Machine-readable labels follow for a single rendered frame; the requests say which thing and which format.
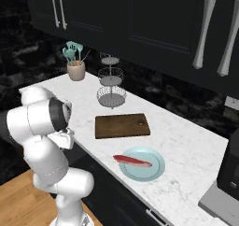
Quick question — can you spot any grey hob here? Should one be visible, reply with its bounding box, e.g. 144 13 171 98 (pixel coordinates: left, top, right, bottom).
197 180 239 226

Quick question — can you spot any teal slotted spatula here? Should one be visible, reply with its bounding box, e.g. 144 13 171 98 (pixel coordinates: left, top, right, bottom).
65 40 79 64

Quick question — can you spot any dark wooden cutting board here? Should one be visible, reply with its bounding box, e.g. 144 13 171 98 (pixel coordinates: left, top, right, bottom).
94 112 151 140

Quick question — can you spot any teal narrow spatula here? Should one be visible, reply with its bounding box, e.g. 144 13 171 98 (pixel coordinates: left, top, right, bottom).
76 44 84 64

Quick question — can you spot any red raw meat strip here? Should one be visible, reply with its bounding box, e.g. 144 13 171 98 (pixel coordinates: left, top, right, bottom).
112 154 153 168

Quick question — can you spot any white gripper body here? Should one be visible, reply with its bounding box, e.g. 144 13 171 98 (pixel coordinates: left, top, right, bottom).
49 128 76 150

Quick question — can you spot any thin metal utensil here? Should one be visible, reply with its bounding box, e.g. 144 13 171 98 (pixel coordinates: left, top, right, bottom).
80 49 92 64

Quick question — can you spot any black upper cupboard door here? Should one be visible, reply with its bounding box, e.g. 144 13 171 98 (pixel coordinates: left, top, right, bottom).
23 0 62 37
128 0 226 88
59 0 132 60
218 0 239 101

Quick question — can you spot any silver drawer handle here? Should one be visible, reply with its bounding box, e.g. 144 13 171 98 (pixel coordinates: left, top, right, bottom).
145 207 166 226

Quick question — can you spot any beige utensil pot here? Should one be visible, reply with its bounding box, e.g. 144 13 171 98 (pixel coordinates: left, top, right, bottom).
66 61 87 82

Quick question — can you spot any teal spoon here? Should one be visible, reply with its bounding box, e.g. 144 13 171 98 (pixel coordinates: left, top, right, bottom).
62 47 72 64

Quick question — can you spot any white wall socket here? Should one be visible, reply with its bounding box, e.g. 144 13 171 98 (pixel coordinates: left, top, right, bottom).
224 95 239 111

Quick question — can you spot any light blue plate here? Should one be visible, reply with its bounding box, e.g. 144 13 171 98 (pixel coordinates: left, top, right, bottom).
119 147 166 183

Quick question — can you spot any three-tier wire stand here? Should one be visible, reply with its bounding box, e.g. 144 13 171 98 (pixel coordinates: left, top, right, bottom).
95 51 128 109

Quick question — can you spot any silver cupboard handle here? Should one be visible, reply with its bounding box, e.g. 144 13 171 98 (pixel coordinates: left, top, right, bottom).
49 0 61 29
191 0 218 71
216 0 239 78
56 0 68 31

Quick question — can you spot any black microwave oven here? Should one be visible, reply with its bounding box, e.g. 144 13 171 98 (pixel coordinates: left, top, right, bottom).
216 128 239 203

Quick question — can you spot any black drawer front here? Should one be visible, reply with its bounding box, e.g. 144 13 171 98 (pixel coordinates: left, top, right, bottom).
81 156 176 226

